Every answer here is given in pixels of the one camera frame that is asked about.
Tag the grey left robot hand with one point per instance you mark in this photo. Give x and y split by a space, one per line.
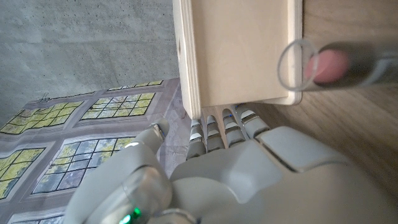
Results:
248 180

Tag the wooden box with slot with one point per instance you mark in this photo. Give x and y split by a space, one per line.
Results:
236 53

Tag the printed window backdrop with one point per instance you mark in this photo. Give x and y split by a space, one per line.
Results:
93 149

